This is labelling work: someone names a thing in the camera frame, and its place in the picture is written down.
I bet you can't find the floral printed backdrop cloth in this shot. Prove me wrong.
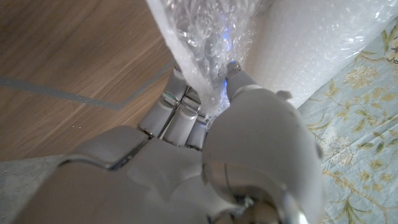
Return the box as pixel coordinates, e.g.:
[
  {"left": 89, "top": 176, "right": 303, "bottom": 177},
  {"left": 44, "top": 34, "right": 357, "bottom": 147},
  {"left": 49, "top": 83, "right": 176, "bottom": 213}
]
[{"left": 297, "top": 18, "right": 398, "bottom": 224}]

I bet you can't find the clear bubble wrap roll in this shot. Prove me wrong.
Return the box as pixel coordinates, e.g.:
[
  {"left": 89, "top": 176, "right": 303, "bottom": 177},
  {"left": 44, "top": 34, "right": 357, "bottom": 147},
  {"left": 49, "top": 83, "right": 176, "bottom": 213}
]
[{"left": 146, "top": 0, "right": 398, "bottom": 116}]

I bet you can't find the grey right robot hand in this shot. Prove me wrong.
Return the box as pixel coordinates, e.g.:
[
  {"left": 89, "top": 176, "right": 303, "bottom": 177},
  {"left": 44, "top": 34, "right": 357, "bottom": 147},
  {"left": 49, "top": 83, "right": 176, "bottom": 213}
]
[{"left": 12, "top": 60, "right": 326, "bottom": 224}]

